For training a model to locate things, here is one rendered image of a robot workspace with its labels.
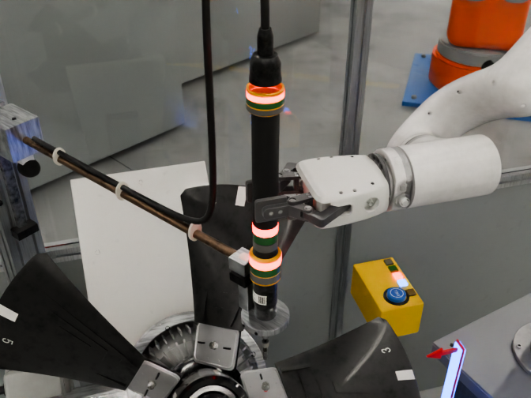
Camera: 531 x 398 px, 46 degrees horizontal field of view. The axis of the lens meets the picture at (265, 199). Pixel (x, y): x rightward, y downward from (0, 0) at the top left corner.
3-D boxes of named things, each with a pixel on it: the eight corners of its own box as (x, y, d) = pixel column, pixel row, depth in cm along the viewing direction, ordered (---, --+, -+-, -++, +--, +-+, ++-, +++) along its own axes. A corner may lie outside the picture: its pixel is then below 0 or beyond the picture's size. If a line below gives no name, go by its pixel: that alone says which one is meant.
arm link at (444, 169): (383, 137, 87) (415, 155, 78) (468, 125, 90) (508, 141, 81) (382, 194, 90) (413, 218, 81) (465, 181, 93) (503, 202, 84)
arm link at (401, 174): (410, 223, 82) (389, 227, 82) (382, 186, 89) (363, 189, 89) (419, 168, 78) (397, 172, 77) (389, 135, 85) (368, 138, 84)
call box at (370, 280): (348, 297, 150) (352, 263, 144) (388, 289, 152) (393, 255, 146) (376, 346, 137) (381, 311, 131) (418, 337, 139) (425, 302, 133)
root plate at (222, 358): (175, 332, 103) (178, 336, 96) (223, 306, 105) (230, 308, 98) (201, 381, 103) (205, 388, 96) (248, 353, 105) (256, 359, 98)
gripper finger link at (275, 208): (313, 226, 78) (261, 234, 76) (304, 211, 80) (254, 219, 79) (314, 204, 76) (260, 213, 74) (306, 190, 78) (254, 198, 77)
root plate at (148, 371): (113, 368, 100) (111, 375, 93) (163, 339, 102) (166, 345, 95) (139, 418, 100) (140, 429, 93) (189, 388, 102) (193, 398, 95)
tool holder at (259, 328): (220, 315, 92) (217, 264, 87) (252, 289, 97) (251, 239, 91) (268, 345, 87) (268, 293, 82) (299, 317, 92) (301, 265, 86)
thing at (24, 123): (-16, 149, 122) (-28, 110, 117) (16, 136, 126) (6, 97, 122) (14, 167, 117) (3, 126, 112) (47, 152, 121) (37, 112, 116)
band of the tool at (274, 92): (239, 111, 72) (238, 88, 70) (262, 99, 75) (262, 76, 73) (268, 122, 70) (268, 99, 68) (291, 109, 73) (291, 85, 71)
